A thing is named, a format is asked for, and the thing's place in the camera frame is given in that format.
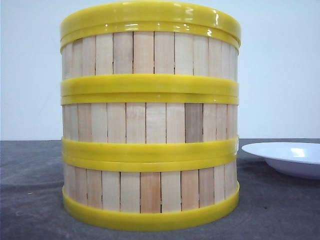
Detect white plate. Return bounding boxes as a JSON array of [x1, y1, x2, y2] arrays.
[[242, 142, 320, 180]]

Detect bamboo steamer tray single bun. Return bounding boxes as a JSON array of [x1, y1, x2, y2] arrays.
[[60, 20, 240, 105]]

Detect bottom bamboo steamer tray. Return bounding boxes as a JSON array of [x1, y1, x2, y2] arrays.
[[63, 160, 240, 232]]

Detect woven bamboo steamer lid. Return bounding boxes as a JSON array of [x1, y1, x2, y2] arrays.
[[60, 0, 241, 49]]

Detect bamboo steamer tray two buns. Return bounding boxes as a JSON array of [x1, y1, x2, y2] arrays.
[[62, 102, 238, 171]]

